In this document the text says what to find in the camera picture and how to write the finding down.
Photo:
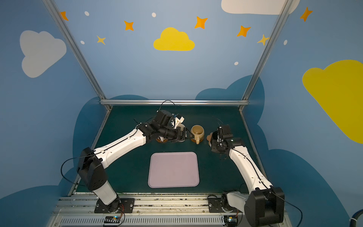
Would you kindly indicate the cork paw shaped coaster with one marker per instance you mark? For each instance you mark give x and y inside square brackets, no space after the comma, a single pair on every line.
[209,138]

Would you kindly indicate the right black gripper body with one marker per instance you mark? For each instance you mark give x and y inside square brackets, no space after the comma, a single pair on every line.
[217,139]

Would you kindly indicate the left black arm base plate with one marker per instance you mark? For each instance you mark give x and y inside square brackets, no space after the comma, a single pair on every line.
[127,205]

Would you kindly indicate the cream mug blue handle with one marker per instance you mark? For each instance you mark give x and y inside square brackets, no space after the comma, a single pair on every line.
[181,129]

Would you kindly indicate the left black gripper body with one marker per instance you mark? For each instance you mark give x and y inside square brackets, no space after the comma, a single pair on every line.
[181,133]

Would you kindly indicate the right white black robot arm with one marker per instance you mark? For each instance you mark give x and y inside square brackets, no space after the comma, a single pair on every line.
[265,203]

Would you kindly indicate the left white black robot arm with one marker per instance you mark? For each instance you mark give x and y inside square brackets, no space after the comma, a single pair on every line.
[93,163]

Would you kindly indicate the left small circuit board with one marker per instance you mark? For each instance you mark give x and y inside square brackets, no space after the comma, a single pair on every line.
[112,221]

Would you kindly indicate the lilac plastic tray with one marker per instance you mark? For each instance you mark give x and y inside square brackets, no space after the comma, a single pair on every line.
[173,170]

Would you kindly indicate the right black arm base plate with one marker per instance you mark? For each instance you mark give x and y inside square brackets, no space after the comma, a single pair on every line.
[215,205]

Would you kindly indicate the yellow mug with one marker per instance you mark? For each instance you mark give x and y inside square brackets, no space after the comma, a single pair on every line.
[197,131]

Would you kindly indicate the right small circuit board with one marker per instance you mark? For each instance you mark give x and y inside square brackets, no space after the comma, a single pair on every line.
[230,221]

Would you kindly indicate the small circuit board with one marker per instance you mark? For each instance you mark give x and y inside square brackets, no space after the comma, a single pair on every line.
[230,221]
[112,221]

